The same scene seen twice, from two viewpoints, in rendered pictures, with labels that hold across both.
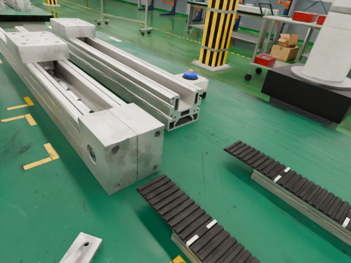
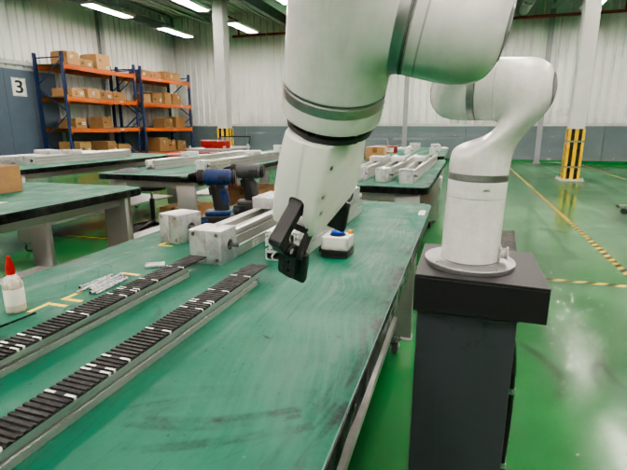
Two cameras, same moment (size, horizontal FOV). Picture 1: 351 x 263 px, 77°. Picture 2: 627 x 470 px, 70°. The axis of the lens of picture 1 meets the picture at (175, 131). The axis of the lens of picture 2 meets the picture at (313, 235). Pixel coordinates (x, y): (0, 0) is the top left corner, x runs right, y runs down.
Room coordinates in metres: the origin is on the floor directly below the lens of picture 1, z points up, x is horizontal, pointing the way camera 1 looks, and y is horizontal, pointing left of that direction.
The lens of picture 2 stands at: (0.00, -1.15, 1.15)
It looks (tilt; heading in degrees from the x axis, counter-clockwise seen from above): 14 degrees down; 64
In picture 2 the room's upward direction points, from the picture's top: straight up
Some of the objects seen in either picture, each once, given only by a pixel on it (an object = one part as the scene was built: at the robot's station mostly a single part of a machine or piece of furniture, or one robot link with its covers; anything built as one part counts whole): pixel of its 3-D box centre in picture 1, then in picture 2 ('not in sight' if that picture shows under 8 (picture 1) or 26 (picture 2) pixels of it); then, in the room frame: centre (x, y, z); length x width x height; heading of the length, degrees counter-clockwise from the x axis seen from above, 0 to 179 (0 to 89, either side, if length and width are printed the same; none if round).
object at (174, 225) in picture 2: not in sight; (183, 226); (0.26, 0.35, 0.83); 0.11 x 0.10 x 0.10; 121
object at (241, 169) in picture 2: not in sight; (241, 189); (0.56, 0.68, 0.89); 0.20 x 0.08 x 0.22; 151
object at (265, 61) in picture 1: (289, 49); not in sight; (3.32, -1.43, 0.50); 1.03 x 0.55 x 1.01; 58
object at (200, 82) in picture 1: (186, 87); (335, 243); (0.63, -0.02, 0.81); 0.10 x 0.08 x 0.06; 135
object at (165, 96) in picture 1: (104, 61); (324, 219); (0.74, 0.27, 0.82); 0.80 x 0.10 x 0.09; 45
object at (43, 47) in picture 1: (37, 50); (275, 203); (0.60, 0.40, 0.87); 0.16 x 0.11 x 0.07; 45
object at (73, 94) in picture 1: (41, 68); (275, 216); (0.60, 0.40, 0.82); 0.80 x 0.10 x 0.09; 45
